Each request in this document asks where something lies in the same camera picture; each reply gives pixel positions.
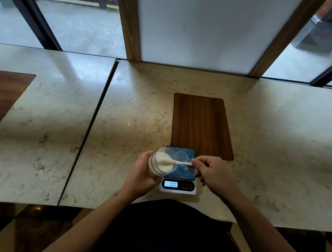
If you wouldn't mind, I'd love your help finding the person's right hand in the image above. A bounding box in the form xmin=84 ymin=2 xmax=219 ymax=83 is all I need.
xmin=191 ymin=155 xmax=242 ymax=206

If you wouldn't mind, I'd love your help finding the person's left hand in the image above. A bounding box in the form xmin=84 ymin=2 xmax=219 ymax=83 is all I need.
xmin=121 ymin=151 xmax=163 ymax=201

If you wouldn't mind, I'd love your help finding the clear glass jar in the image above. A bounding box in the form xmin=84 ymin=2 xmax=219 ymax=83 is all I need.
xmin=147 ymin=147 xmax=179 ymax=177

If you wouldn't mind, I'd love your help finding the white plastic spoon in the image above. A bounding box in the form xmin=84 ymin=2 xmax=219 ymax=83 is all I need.
xmin=157 ymin=155 xmax=194 ymax=167

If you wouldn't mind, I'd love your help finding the person's left forearm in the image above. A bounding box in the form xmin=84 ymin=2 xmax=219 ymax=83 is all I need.
xmin=41 ymin=189 xmax=140 ymax=252

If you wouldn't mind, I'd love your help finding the person's right forearm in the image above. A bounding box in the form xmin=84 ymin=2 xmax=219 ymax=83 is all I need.
xmin=225 ymin=192 xmax=297 ymax=252

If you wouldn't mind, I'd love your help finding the small clear round dish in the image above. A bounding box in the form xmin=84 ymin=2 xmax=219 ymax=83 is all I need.
xmin=173 ymin=151 xmax=189 ymax=164

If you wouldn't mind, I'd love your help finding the white powder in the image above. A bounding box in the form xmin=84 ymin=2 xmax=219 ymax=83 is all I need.
xmin=155 ymin=152 xmax=175 ymax=174

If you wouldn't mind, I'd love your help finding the white digital kitchen scale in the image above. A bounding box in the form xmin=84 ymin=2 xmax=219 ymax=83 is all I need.
xmin=159 ymin=146 xmax=197 ymax=195

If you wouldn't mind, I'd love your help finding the dark wooden inlay board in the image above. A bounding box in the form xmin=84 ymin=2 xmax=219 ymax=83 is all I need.
xmin=0 ymin=70 xmax=36 ymax=121
xmin=171 ymin=93 xmax=234 ymax=161

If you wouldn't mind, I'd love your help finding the person's black clothing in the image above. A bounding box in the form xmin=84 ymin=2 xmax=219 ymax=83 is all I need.
xmin=91 ymin=199 xmax=239 ymax=252

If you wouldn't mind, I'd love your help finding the dark object outside window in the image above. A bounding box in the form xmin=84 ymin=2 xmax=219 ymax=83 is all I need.
xmin=290 ymin=0 xmax=332 ymax=53

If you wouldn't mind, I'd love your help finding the wooden window post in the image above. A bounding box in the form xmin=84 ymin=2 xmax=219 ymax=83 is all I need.
xmin=118 ymin=0 xmax=142 ymax=62
xmin=247 ymin=0 xmax=326 ymax=79

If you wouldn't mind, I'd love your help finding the black window frame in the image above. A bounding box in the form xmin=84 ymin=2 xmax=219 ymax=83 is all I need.
xmin=11 ymin=0 xmax=63 ymax=51
xmin=309 ymin=64 xmax=332 ymax=88

